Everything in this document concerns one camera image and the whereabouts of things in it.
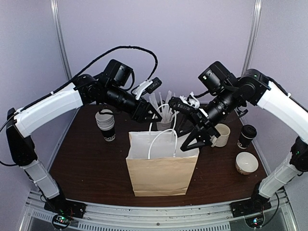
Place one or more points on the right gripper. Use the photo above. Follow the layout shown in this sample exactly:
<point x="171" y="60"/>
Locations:
<point x="196" y="133"/>

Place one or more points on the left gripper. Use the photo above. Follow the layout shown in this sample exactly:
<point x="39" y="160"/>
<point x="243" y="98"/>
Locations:
<point x="140" y="112"/>

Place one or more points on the brown paper bag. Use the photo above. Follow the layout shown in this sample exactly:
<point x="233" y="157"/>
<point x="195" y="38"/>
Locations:
<point x="156" y="164"/>

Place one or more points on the black coffee cup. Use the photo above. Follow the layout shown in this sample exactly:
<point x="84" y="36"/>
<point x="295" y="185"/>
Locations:
<point x="243" y="142"/>

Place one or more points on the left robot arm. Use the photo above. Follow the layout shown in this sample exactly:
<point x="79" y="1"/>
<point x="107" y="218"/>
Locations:
<point x="82" y="90"/>

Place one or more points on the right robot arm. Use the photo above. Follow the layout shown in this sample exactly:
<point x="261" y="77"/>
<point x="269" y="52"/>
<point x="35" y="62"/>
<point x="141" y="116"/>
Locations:
<point x="260" y="90"/>

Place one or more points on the wrapped straws bundle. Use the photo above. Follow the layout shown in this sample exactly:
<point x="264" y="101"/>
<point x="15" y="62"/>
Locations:
<point x="162" y="106"/>

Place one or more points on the white cup holding straws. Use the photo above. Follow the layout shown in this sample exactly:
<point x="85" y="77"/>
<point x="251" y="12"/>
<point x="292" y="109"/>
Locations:
<point x="163" y="125"/>

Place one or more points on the cream ceramic mug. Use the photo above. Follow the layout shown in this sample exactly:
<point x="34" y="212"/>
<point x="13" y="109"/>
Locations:
<point x="224" y="132"/>

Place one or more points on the stack of paper cups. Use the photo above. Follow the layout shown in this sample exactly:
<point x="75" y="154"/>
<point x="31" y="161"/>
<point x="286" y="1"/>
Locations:
<point x="106" y="123"/>

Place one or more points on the white ceramic bowl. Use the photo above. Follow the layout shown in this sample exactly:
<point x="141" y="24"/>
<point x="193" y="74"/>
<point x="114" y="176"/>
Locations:
<point x="246" y="163"/>

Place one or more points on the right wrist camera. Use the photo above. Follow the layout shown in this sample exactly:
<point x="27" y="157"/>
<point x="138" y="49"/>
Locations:
<point x="184" y="105"/>

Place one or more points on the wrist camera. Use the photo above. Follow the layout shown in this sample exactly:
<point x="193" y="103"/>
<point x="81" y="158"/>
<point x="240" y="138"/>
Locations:
<point x="156" y="82"/>
<point x="184" y="105"/>

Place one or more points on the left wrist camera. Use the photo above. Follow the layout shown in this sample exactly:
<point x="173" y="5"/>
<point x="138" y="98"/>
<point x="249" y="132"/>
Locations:
<point x="156" y="82"/>

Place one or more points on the aluminium frame rail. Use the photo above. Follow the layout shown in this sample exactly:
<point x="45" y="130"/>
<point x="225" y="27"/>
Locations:
<point x="211" y="217"/>

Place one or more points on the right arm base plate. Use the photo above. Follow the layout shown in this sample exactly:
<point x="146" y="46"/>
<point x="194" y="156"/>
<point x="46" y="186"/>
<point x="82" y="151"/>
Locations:
<point x="248" y="207"/>

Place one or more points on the right corner metal post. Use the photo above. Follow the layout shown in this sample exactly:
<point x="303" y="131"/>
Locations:
<point x="253" y="34"/>

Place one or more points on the corner metal post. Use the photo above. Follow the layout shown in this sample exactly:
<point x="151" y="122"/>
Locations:
<point x="60" y="38"/>
<point x="253" y="34"/>

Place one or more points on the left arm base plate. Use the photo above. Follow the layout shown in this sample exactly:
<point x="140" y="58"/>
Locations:
<point x="70" y="209"/>

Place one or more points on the left corner metal post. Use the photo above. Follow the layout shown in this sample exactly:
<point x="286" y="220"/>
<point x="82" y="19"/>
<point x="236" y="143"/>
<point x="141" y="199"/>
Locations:
<point x="60" y="38"/>

